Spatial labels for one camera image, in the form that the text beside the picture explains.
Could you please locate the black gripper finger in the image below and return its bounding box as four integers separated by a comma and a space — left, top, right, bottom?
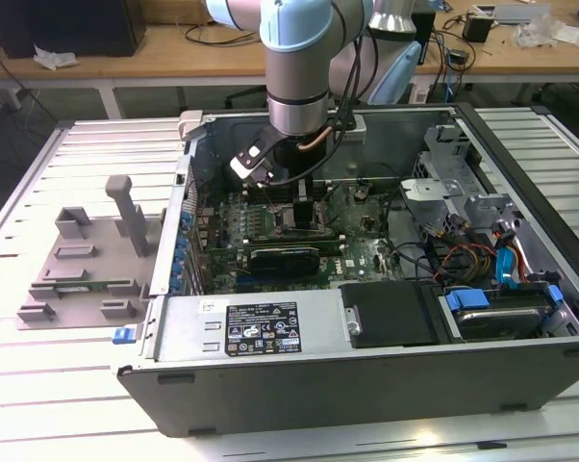
292, 174, 315, 231

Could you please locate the CPU socket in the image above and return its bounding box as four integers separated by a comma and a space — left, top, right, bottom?
271, 200, 331, 237

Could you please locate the black RAM slot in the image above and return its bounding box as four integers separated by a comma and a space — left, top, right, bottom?
269, 181, 330, 193

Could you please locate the black graphics card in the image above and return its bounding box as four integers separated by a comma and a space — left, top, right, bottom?
247, 244, 322, 278

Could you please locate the green motherboard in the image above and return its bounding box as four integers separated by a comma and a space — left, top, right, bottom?
192, 180, 406, 295

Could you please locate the grey case corner latch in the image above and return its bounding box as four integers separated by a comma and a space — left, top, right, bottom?
179, 110, 205, 141

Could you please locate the silver metal drive cage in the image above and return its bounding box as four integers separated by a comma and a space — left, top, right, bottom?
397, 122, 521, 237

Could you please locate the black drive unit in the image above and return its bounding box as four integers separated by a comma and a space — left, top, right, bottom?
340, 281, 452, 348

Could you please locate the grey power supply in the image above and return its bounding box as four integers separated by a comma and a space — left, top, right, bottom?
152, 288, 353, 362

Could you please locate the tall black box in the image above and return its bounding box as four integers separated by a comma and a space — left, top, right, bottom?
411, 10, 438, 66

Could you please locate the black grey PC case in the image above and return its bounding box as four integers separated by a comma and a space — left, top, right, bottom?
117, 102, 579, 438

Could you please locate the grey parts rack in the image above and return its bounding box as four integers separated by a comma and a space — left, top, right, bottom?
15, 175, 152, 331

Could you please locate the green RAM stick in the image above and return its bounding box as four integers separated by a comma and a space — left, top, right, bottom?
33, 281, 133, 294

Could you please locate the hard disk blue carrier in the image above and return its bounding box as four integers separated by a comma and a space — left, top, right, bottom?
442, 283, 565, 343

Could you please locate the small black cube device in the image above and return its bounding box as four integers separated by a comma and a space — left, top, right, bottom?
462, 13, 492, 43

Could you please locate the black computer tower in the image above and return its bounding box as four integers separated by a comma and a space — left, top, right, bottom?
0, 0, 146, 59

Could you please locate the crumpled white paper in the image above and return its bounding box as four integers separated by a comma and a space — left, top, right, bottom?
33, 44, 78, 72

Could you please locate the grey flat box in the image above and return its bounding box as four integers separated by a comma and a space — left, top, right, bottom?
472, 3, 553, 25

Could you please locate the clear plastic bag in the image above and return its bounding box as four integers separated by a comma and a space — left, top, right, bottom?
513, 13, 560, 49

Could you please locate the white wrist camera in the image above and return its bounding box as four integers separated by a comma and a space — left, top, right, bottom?
230, 125, 277, 189
340, 114, 367, 145

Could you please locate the coloured power wire bundle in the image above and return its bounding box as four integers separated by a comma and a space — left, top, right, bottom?
445, 243, 497, 283

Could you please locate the blue data wire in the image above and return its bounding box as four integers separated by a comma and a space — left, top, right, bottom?
491, 230, 520, 291

